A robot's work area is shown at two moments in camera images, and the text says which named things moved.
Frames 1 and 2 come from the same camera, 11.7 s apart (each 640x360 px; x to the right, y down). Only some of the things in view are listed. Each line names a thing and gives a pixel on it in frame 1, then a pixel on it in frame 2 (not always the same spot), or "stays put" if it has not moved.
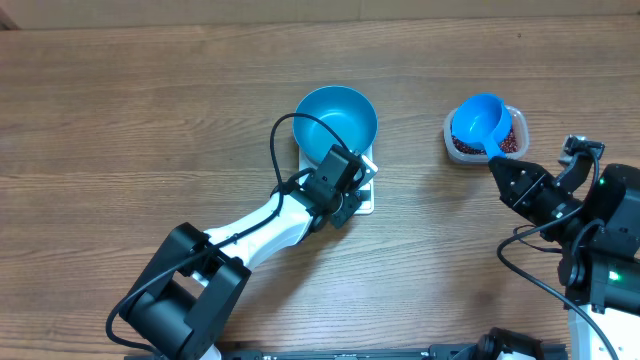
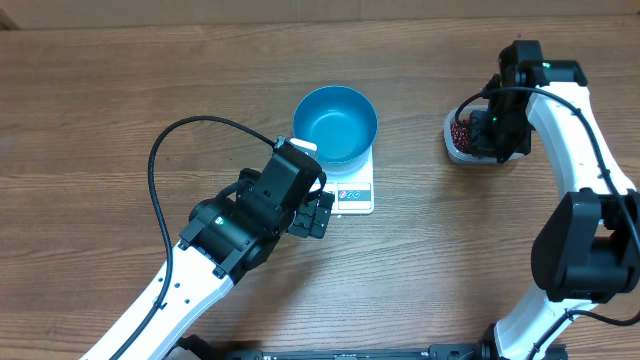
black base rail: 548,351 stays put
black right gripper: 532,181 to 481,144
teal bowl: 349,113 stays put
